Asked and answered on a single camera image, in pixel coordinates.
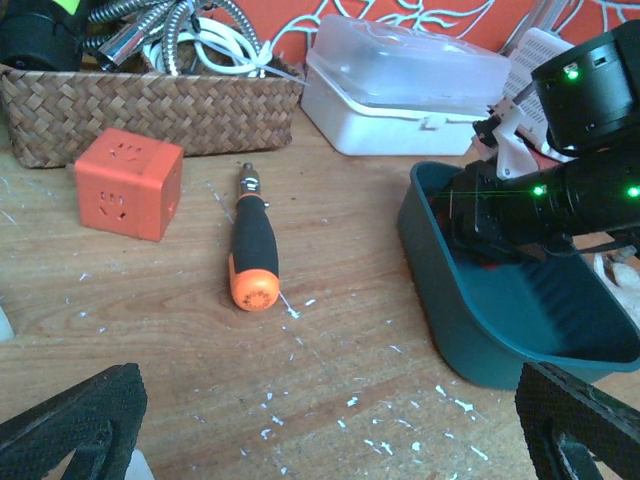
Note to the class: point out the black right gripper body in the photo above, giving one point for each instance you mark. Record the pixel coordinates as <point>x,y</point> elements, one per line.
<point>507,221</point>

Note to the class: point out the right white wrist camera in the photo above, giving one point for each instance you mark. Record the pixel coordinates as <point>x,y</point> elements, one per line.
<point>495,139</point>

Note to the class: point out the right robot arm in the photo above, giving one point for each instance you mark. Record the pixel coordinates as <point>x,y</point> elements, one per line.
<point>590,97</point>

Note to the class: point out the wicker basket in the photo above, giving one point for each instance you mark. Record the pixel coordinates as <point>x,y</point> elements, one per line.
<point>53,117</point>

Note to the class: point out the green black cordless drill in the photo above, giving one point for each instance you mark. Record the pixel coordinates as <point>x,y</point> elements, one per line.
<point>44,35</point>

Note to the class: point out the white peg base plate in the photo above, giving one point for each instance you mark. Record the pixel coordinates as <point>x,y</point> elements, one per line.
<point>6,330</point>

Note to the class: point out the white translucent storage box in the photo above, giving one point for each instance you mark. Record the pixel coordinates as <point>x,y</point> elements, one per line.
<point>375,89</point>

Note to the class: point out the red cube block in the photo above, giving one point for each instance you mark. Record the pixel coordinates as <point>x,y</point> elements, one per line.
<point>129,184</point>

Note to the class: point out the orange black screwdriver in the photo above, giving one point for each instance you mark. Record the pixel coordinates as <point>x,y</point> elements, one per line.
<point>253,260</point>

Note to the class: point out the white work glove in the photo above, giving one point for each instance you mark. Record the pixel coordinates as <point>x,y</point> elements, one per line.
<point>622,280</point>

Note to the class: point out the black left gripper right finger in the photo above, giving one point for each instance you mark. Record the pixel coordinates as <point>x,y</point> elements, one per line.
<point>571,427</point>

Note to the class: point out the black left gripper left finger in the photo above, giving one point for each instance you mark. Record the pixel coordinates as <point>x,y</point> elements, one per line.
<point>95,423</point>

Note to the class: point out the teal plastic tray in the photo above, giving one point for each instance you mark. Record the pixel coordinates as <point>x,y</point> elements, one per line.
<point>486,323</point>

